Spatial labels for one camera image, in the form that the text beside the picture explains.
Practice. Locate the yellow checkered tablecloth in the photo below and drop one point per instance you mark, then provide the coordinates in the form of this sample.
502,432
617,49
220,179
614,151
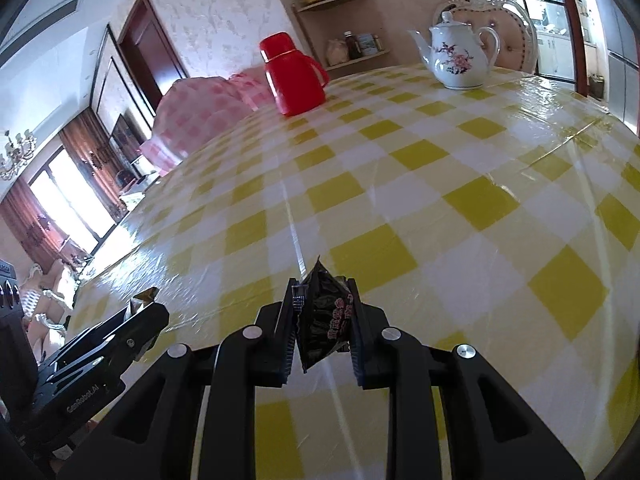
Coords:
425,185

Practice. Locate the wooden corner shelf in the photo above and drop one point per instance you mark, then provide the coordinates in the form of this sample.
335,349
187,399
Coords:
357,60
330,2

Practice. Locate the dark foil snack packet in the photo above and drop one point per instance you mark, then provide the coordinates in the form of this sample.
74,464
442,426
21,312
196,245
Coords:
142,302

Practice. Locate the cream ornate armchair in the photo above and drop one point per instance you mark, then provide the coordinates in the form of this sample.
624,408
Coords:
47,305

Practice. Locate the pale food bag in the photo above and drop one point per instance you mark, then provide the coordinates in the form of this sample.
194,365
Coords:
337,52

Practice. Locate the dark wooden door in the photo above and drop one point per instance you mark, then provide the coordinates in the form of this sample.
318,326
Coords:
150,55

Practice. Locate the small printed box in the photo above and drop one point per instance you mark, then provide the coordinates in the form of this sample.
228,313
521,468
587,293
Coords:
367,45

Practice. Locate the white floral teapot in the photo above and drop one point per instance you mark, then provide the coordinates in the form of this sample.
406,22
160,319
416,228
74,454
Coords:
457,57

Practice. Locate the large bright window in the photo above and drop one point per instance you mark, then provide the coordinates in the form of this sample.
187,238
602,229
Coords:
70,200

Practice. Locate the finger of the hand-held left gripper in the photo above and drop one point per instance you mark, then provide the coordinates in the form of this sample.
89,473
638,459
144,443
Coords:
142,330
100,327

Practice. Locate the upper wooden corner shelf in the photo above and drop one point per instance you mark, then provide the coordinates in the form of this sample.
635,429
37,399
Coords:
330,2

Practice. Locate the red thermos jug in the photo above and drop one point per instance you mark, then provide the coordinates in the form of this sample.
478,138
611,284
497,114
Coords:
292,75

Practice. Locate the lower wooden corner shelf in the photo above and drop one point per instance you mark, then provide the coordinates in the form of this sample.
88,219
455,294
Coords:
357,60

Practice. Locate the brown curtain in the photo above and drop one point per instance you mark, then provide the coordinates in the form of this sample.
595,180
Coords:
95,160

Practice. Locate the crystal chandelier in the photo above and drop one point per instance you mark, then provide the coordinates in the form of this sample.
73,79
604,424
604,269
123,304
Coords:
17,155

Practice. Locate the flat television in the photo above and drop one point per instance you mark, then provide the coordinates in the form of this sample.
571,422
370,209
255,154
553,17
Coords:
127,137

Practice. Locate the brown glass bottle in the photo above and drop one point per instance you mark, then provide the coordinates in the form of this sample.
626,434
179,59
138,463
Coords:
353,45

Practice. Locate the small dark bin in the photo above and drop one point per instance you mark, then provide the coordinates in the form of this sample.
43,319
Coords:
597,87

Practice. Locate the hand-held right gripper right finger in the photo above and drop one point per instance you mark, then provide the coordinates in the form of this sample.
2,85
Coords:
367,350

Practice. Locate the black snack packet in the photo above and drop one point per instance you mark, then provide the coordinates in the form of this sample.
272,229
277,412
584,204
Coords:
322,325

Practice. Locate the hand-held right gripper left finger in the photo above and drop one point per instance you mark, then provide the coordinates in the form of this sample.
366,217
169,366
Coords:
280,340

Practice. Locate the pink checkered cloth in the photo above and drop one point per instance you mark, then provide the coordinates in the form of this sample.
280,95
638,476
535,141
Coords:
195,120

